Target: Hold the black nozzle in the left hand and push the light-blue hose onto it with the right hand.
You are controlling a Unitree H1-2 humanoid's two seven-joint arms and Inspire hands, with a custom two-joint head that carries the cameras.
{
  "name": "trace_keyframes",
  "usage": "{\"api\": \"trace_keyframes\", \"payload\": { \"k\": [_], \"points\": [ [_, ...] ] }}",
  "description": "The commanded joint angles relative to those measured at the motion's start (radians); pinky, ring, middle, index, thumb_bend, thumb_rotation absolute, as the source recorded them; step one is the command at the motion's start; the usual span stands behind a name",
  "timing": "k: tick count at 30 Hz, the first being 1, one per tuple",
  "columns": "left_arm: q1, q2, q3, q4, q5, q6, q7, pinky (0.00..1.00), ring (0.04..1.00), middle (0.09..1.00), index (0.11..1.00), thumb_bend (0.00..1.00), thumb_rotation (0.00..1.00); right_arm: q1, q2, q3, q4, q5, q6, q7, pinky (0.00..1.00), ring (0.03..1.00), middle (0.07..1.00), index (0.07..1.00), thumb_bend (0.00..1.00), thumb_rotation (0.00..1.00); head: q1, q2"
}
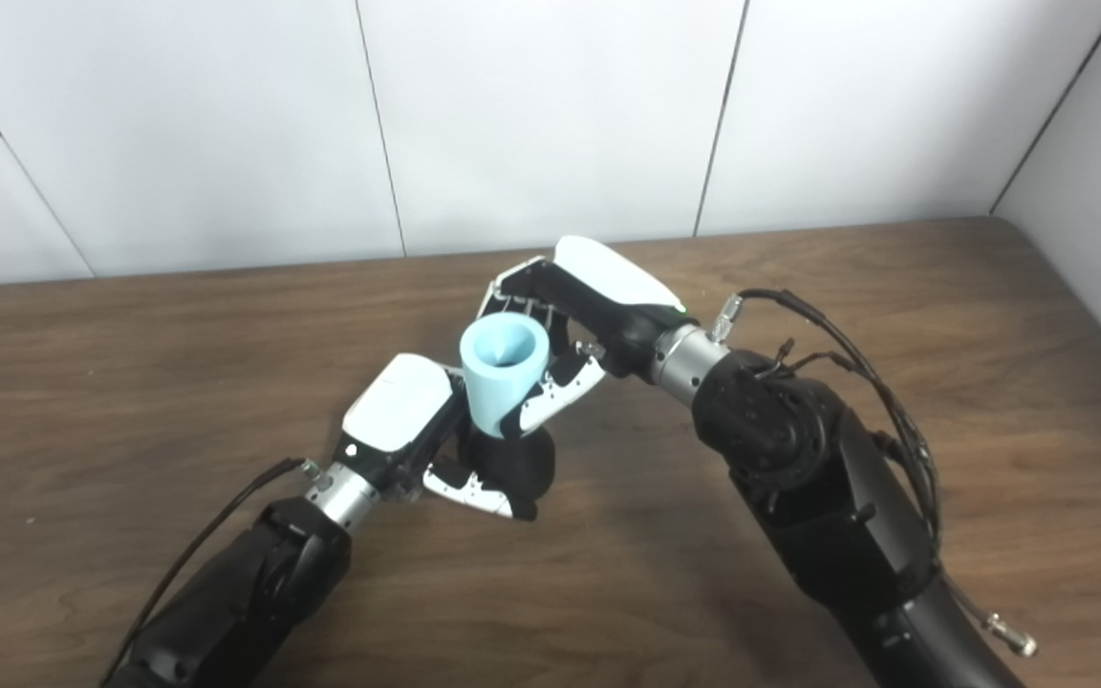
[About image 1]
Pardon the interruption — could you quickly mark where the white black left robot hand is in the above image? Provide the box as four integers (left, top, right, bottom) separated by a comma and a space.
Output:
340, 354, 537, 522

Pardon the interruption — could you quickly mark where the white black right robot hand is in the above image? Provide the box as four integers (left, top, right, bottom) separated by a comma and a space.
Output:
477, 236, 695, 439

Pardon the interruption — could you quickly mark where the light blue cylinder cup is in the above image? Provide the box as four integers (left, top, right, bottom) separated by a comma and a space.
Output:
460, 313, 551, 441

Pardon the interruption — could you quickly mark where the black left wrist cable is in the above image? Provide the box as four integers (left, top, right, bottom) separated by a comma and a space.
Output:
97, 457, 322, 688

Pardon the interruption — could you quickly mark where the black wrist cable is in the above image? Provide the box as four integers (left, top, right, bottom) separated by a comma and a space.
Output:
711, 289, 1039, 658
97, 457, 322, 688

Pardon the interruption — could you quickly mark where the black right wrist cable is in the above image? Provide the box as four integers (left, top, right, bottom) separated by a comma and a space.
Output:
711, 289, 1039, 658

